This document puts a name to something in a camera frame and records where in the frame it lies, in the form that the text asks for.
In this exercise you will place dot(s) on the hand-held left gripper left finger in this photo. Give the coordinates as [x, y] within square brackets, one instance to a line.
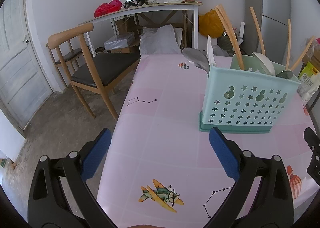
[98, 153]

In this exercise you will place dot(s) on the teal star-holed utensil holder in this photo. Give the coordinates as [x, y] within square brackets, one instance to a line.
[217, 77]

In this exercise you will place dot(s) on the white plastic ladle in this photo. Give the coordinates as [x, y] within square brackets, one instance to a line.
[265, 64]

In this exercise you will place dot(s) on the brown cardboard box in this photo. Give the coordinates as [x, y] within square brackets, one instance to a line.
[122, 26]

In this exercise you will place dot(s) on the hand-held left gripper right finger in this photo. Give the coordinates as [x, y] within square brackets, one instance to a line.
[223, 153]

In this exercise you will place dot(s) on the wooden chair with dark seat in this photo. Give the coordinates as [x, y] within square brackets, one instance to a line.
[100, 72]
[71, 55]

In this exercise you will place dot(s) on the plastic-wrapped white package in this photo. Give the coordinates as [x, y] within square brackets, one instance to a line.
[120, 41]

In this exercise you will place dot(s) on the large cardboard box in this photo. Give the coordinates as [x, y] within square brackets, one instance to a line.
[315, 60]

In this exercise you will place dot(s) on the white sack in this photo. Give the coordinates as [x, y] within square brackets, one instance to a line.
[157, 40]

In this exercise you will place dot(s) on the yellow plastic bag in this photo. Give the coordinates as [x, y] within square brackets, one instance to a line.
[210, 24]

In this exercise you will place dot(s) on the bundle of wooden chopsticks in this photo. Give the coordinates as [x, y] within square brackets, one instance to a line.
[231, 35]

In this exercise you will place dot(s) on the yellow and white rice bag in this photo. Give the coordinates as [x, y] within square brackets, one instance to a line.
[308, 80]

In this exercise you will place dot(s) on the white rice paddle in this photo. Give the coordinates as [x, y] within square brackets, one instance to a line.
[210, 52]

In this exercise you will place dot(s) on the dark wooden stool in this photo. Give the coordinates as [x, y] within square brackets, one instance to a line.
[313, 104]

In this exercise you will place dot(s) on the white panelled door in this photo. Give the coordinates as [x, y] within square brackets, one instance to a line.
[20, 67]

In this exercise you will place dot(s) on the white desk with wooden top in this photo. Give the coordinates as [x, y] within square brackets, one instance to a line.
[150, 7]

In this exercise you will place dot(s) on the large grey metal spoon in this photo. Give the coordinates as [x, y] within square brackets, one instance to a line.
[196, 57]

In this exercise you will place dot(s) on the dark green bag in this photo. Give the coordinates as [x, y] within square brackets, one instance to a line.
[228, 42]

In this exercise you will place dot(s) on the grey refrigerator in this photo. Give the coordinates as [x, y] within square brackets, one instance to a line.
[272, 5]

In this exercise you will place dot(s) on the black device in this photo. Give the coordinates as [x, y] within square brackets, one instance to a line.
[130, 2]
[141, 0]

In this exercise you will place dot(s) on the red plastic bag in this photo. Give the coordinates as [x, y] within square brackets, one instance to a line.
[107, 7]

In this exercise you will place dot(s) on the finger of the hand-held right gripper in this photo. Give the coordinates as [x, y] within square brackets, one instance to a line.
[313, 140]

